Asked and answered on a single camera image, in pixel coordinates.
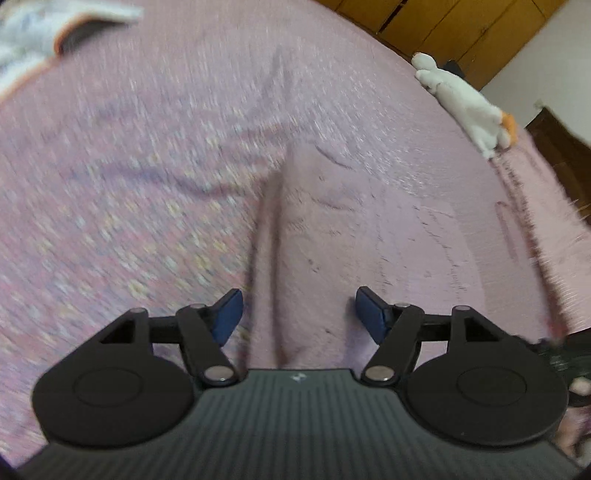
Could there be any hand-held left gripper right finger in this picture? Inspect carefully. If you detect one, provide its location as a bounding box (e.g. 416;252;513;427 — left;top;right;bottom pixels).
355;286;506;387

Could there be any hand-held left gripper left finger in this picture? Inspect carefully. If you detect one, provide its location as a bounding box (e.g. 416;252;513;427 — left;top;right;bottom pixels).
95;288;245;387

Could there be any pink fluffy towel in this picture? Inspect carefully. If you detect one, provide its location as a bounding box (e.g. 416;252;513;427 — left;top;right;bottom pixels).
248;142;488;372

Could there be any pink ruffled quilt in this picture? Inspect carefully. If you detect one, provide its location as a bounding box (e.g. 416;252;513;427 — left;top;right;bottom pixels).
492;131;591;335

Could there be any floral purple bedspread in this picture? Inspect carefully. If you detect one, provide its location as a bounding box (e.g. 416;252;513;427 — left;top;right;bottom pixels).
0;0;591;467

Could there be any dark wooden headboard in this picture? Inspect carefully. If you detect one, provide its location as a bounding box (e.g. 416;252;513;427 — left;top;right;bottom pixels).
526;106;591;214

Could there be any white and orange plush toy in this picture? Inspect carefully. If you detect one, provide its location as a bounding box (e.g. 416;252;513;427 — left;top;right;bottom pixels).
412;52;519;160

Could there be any wooden wardrobe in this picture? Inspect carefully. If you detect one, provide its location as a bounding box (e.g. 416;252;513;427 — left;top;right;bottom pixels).
318;0;570;91

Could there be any white cloth with orange trim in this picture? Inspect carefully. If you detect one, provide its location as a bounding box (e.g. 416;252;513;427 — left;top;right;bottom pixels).
0;0;145;99

